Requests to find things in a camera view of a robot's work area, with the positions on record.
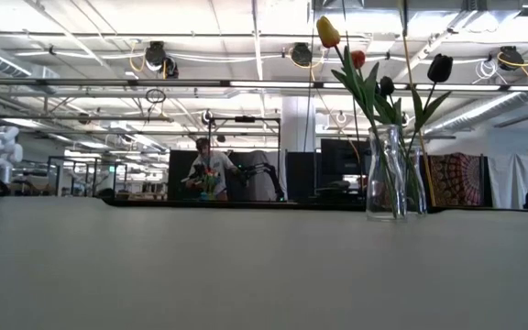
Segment patterned wall tapestry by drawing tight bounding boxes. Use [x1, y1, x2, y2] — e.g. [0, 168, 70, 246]
[428, 152, 485, 207]

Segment ceiling light bar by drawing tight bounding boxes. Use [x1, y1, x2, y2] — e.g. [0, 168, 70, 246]
[0, 78, 528, 93]

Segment yellow hanging cable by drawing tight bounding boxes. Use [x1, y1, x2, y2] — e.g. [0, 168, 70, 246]
[396, 0, 437, 208]

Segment clear glass vase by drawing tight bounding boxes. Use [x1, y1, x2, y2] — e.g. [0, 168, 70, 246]
[365, 124, 408, 222]
[399, 145, 429, 216]

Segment black partition panel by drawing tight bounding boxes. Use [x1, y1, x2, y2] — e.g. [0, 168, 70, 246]
[167, 149, 201, 202]
[284, 150, 323, 203]

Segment thin black hanging cable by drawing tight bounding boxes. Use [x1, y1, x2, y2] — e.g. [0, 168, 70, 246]
[302, 0, 316, 152]

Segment white hanging sheet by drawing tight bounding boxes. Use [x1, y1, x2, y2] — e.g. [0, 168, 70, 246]
[487, 153, 528, 211]

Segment black artificial tulip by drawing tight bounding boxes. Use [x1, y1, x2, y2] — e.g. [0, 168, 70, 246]
[378, 75, 419, 212]
[403, 53, 455, 212]

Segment background flower bouquet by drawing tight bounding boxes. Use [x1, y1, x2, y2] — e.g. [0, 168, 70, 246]
[194, 164, 222, 201]

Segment yellow orange artificial tulip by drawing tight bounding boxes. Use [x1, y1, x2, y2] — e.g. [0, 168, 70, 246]
[349, 49, 402, 216]

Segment black monitor screen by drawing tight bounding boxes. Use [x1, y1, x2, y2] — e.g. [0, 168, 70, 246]
[321, 138, 370, 193]

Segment black metal camera frame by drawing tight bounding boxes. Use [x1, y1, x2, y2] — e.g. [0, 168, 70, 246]
[206, 115, 282, 203]

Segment black metal shelf frame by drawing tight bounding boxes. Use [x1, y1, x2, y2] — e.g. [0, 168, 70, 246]
[46, 155, 130, 198]

